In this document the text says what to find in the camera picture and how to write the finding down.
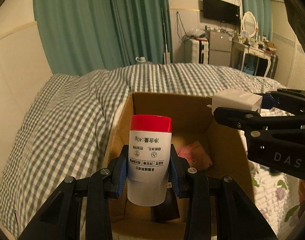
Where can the brown cardboard box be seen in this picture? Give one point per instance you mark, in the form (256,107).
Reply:
(192,121)

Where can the black wall television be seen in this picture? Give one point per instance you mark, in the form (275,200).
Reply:
(221,11)

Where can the teal curtain at right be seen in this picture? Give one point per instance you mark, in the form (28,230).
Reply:
(261,9)

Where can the floral white bedsheet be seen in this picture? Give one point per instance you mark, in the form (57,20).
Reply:
(276,197)

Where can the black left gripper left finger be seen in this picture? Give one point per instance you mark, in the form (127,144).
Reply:
(60,215)

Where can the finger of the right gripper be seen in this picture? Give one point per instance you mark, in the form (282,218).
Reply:
(250,120)
(285,99)

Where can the grey checked duvet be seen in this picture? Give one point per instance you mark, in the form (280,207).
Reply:
(66,130)

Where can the silver small fridge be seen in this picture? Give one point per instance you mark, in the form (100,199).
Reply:
(220,47)

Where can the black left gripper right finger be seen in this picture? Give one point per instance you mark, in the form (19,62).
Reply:
(237,217)

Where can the pink packet in box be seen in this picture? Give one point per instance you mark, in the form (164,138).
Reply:
(196,156)

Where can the oval white vanity mirror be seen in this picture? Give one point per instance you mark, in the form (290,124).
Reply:
(249,24)

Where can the white cup behind bed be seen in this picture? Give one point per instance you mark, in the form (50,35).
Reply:
(140,59)

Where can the white bottle with red cap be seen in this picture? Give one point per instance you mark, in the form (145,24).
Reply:
(149,156)

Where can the white dressing table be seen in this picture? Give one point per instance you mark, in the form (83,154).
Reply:
(253,61)

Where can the white suitcase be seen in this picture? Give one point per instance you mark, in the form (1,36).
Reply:
(196,51)

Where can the white mop by curtain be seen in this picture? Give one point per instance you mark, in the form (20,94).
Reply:
(166,54)

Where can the white rectangular box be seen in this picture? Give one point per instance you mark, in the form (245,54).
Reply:
(236,99)

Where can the teal curtain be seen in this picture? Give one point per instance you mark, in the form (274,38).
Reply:
(261,9)
(79,36)

